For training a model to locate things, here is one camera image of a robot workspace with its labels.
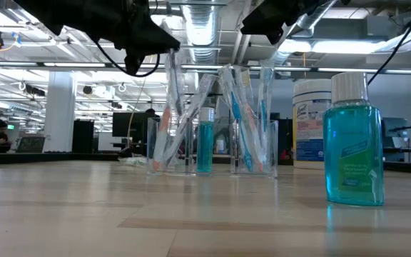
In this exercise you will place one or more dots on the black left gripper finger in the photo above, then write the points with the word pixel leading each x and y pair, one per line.
pixel 155 39

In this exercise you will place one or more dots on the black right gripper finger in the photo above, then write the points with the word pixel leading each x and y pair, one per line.
pixel 266 18

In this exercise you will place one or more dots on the purple toothbrush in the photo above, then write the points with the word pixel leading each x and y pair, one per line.
pixel 175 85

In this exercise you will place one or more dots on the toothbrushes compartment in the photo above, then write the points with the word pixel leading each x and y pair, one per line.
pixel 195 107

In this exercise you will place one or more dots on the blue toothbrush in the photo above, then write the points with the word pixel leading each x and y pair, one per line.
pixel 264 114
pixel 239 114

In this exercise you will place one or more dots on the small teal mouthwash bottle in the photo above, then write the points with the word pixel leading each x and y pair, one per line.
pixel 205 150

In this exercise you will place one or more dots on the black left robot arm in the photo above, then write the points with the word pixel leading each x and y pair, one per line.
pixel 55 14

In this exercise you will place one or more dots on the black monitor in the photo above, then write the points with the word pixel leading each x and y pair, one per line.
pixel 127 125

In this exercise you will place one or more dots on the white square pillar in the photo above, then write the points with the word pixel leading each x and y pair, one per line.
pixel 59 114

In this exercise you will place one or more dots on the small white bottle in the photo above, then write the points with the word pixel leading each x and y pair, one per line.
pixel 220 147

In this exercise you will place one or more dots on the white yellow Lysol wipes canister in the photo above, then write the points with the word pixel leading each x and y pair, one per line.
pixel 307 142

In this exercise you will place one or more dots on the clear acrylic organizer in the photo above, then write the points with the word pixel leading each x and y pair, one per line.
pixel 223 173

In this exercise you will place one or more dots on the large teal mouthwash bottle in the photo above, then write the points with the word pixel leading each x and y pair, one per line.
pixel 353 160

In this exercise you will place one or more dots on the grey monitor screen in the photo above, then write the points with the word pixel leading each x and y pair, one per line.
pixel 394 142

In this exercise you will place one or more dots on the silver ventilation duct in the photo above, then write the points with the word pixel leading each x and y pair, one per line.
pixel 202 35

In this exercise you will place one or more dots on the overhead frame light bar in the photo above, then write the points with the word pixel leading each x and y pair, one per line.
pixel 13 64

